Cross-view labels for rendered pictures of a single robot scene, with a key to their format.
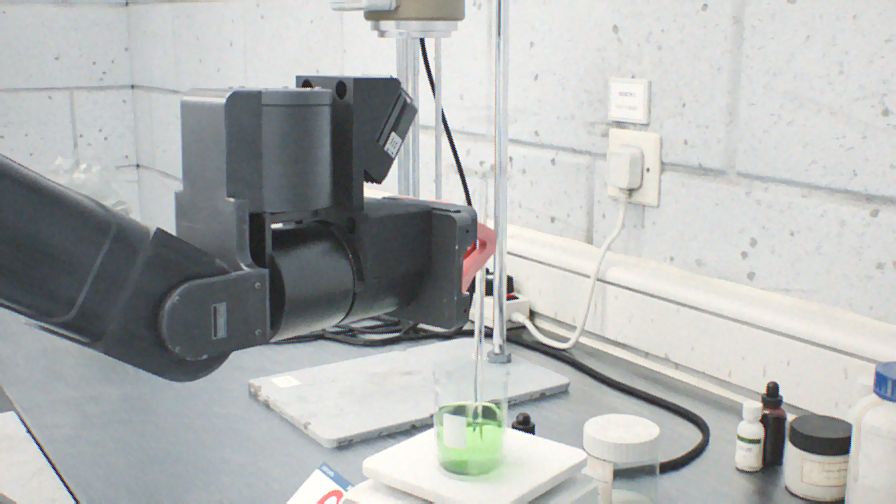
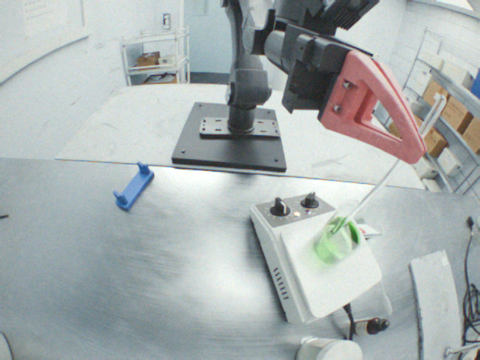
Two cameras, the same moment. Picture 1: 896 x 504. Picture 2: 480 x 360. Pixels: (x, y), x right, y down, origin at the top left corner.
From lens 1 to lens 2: 0.62 m
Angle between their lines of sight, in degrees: 98
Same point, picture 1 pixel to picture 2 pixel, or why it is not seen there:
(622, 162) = not seen: outside the picture
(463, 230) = (299, 46)
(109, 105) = not seen: outside the picture
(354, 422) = (420, 275)
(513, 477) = (307, 260)
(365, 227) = (288, 30)
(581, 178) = not seen: outside the picture
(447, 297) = (290, 88)
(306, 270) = (272, 39)
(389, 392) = (436, 297)
